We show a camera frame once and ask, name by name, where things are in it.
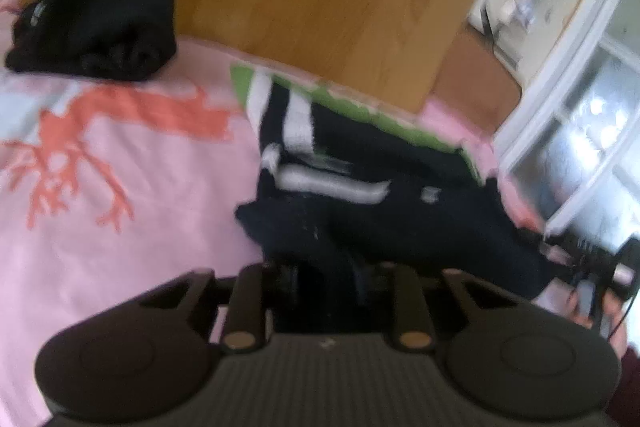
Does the brown headboard cushion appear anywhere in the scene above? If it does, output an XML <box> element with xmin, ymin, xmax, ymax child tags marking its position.
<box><xmin>430</xmin><ymin>26</ymin><xmax>522</xmax><ymax>135</ymax></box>

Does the white window frame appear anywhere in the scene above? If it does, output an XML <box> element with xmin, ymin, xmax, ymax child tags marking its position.
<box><xmin>495</xmin><ymin>0</ymin><xmax>639</xmax><ymax>248</ymax></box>

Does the pink deer print bedsheet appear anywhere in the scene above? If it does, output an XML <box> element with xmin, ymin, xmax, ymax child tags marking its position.
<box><xmin>0</xmin><ymin>0</ymin><xmax>576</xmax><ymax>423</ymax></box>

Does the folded black garment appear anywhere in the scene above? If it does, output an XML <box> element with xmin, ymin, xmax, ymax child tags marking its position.
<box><xmin>6</xmin><ymin>0</ymin><xmax>177</xmax><ymax>82</ymax></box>

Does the white power strip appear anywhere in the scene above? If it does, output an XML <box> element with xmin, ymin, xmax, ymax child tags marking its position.
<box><xmin>498</xmin><ymin>0</ymin><xmax>536</xmax><ymax>31</ymax></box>

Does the black green white knit sweater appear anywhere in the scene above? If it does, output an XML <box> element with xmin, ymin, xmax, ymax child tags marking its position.
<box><xmin>231</xmin><ymin>65</ymin><xmax>570</xmax><ymax>299</ymax></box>

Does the person right hand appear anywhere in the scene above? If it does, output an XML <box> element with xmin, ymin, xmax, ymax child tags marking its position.
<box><xmin>566</xmin><ymin>288</ymin><xmax>629</xmax><ymax>358</ymax></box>

